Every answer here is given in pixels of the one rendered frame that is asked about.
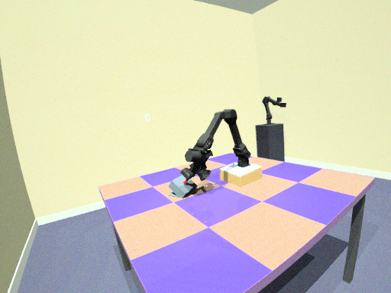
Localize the light blue sloped panel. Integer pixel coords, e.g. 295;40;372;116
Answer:
168;175;197;198

